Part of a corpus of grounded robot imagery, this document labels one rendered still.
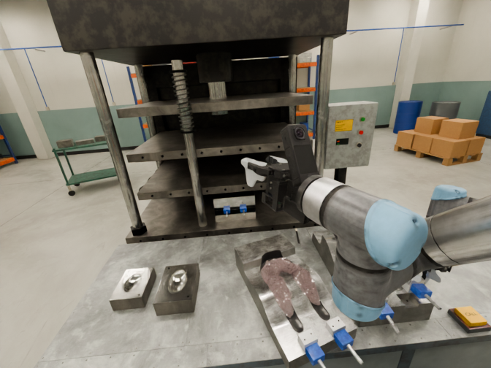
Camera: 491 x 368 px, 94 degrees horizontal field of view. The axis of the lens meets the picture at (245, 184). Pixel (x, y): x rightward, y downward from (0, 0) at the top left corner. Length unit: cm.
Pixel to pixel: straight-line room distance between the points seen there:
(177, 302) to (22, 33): 828
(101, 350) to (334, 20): 163
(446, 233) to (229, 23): 112
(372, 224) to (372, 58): 834
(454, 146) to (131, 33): 525
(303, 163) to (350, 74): 787
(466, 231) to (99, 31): 138
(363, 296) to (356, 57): 809
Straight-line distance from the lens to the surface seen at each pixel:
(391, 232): 31
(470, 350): 141
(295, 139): 42
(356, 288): 38
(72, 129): 850
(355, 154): 166
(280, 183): 43
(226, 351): 96
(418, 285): 106
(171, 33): 127
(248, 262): 106
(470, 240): 41
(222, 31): 125
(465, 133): 587
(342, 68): 814
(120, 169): 147
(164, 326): 107
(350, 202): 34
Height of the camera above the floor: 162
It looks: 23 degrees down
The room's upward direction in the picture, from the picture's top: 4 degrees counter-clockwise
